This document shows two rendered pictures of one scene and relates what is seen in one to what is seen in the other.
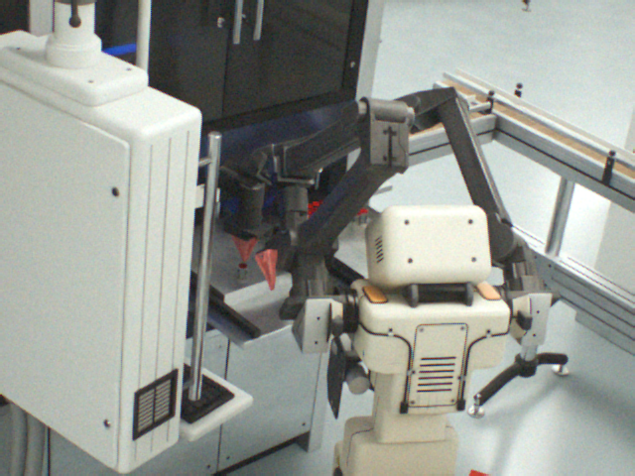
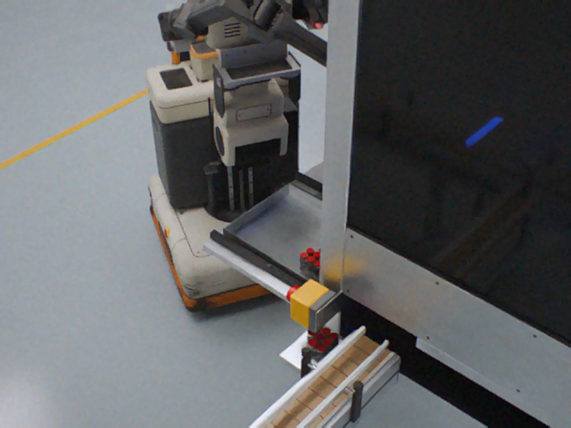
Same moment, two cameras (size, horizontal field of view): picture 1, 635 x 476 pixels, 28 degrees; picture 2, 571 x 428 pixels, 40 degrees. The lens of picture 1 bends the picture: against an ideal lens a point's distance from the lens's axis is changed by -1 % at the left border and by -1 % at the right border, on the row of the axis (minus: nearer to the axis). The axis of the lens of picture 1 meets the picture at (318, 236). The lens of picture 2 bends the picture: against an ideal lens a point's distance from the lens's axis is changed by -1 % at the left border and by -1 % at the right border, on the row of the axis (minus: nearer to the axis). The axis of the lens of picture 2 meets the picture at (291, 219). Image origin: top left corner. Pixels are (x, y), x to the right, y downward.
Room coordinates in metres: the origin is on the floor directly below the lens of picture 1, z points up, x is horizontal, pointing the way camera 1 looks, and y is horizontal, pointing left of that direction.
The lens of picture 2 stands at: (4.36, -0.25, 2.23)
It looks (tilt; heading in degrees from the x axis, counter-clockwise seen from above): 40 degrees down; 176
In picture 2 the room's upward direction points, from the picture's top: straight up
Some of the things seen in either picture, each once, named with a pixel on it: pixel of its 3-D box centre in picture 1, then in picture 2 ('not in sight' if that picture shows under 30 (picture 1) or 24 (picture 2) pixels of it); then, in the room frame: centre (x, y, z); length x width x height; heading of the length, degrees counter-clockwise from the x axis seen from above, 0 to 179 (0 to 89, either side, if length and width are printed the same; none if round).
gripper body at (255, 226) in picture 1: (249, 216); not in sight; (2.58, 0.16, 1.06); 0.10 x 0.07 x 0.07; 60
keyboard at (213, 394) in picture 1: (147, 366); not in sight; (2.28, 0.34, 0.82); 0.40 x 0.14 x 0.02; 55
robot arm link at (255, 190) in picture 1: (249, 191); not in sight; (2.58, 0.17, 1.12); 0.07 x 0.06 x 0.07; 51
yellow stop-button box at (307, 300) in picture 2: not in sight; (311, 305); (3.17, -0.11, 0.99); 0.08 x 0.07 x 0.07; 45
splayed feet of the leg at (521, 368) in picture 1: (523, 375); not in sight; (3.54, -0.74, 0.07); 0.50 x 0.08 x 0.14; 135
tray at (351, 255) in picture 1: (356, 239); (304, 236); (2.83, -0.10, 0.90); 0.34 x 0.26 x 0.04; 44
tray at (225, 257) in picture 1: (223, 254); not in sight; (2.67, 0.22, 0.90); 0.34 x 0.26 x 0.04; 45
